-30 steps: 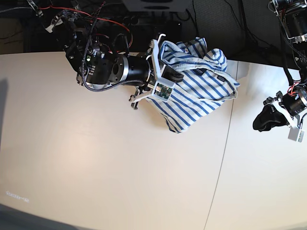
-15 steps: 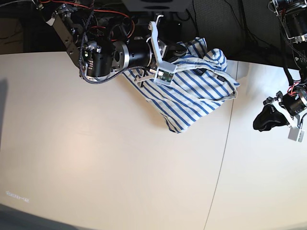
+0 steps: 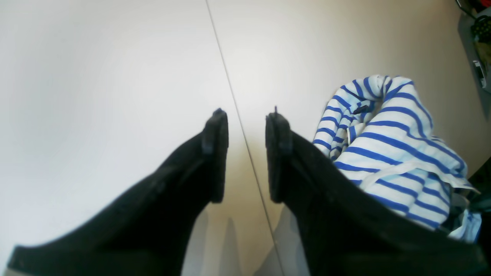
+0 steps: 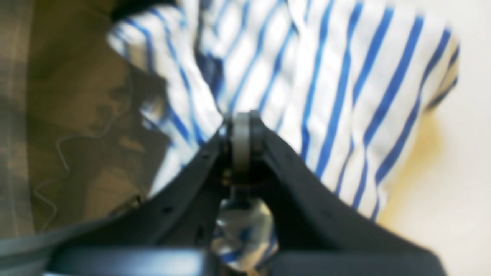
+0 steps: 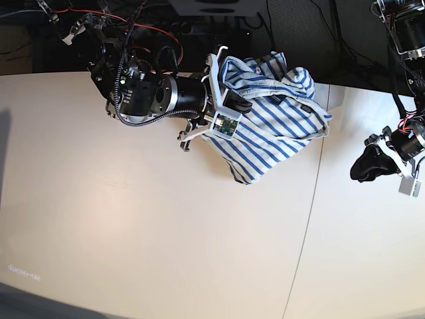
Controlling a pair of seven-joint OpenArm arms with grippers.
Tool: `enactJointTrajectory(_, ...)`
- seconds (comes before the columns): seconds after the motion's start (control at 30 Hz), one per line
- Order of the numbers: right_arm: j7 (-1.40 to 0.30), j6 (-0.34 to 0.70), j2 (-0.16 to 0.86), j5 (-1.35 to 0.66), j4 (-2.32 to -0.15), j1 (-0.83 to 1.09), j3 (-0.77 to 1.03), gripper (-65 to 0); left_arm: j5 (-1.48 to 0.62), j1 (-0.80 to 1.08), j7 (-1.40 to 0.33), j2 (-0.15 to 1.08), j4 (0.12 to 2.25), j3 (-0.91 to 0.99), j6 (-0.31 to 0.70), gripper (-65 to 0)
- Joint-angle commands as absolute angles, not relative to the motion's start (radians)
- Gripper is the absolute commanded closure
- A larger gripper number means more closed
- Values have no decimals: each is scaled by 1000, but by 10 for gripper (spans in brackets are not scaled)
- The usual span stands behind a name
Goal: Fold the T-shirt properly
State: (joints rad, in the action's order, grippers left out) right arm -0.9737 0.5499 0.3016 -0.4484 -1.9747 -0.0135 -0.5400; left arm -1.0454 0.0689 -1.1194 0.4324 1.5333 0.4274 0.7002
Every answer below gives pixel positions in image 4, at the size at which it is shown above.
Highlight blue white striped T-shirt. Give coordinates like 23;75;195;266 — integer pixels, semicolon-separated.
107;0;460;271

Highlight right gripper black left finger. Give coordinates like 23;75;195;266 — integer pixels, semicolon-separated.
47;113;251;276

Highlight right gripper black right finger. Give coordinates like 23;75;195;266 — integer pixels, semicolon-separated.
249;112;445;276

